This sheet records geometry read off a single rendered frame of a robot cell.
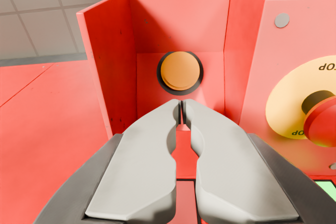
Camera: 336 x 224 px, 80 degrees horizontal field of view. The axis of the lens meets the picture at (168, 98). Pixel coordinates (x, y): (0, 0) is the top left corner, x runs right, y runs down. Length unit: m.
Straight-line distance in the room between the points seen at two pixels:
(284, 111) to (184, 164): 0.24
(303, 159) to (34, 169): 0.43
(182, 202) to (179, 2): 0.17
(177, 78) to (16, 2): 0.98
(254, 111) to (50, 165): 0.39
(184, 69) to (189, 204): 0.12
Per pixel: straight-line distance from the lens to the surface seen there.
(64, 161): 0.46
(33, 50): 1.17
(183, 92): 0.21
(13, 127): 0.64
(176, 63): 0.20
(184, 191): 0.20
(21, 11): 1.12
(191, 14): 0.20
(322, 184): 0.24
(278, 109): 0.17
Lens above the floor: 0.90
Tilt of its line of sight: 57 degrees down
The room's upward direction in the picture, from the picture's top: 177 degrees counter-clockwise
